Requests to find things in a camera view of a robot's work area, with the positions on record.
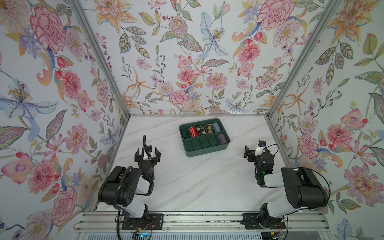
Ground purple sock with beige toe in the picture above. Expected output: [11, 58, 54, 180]
[218, 134, 228, 145]

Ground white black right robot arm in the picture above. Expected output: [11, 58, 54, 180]
[244, 142, 330, 222]

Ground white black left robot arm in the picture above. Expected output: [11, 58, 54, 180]
[98, 146, 161, 221]

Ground red patterned rolled sock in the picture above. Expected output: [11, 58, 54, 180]
[189, 127, 199, 138]

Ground blue rolled sock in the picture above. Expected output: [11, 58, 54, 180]
[212, 122, 222, 133]

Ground green plastic organizer bin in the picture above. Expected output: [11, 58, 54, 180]
[179, 118, 231, 158]

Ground grey argyle rolled sock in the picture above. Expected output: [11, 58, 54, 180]
[196, 125, 207, 136]

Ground brown argyle rolled sock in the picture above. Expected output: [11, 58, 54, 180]
[205, 124, 215, 135]

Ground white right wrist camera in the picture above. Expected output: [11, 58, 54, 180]
[254, 140, 266, 156]

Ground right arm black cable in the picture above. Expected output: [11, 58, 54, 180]
[263, 143, 331, 240]

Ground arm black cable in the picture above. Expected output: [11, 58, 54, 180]
[112, 134, 147, 240]
[263, 143, 331, 240]

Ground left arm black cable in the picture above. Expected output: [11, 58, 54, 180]
[112, 134, 147, 240]

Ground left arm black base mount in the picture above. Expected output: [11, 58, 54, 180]
[121, 214, 164, 230]

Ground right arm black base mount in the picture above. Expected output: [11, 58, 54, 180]
[241, 213, 286, 231]

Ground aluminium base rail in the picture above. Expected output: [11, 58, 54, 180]
[74, 211, 329, 233]

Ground aluminium corner post right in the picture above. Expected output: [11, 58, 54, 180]
[266, 0, 343, 118]

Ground aluminium corner post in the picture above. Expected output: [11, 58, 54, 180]
[69, 0, 131, 120]
[266, 0, 343, 118]

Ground aluminium corner post left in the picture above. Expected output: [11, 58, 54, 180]
[69, 0, 131, 120]

